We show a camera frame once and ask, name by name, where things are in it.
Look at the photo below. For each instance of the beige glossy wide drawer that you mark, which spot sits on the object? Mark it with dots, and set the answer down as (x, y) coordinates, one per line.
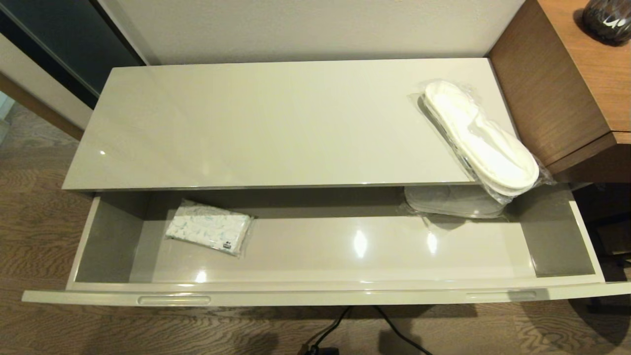
(320, 256)

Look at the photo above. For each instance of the wooden baseboard strip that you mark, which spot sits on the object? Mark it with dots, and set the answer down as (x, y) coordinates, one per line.
(39, 111)

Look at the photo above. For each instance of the dark glass door panel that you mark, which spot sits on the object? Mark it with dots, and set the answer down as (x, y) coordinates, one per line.
(64, 39)

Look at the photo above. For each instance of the brown wooden desk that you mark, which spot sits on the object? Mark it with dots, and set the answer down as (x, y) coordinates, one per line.
(557, 88)

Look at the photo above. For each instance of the dark glass vase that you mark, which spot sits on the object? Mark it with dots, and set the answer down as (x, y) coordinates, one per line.
(606, 22)

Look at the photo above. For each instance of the floral blue-white tissue pack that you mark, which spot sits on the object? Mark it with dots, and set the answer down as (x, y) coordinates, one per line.
(209, 228)

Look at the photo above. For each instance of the white slippers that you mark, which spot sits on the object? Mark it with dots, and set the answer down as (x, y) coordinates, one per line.
(448, 202)
(478, 138)

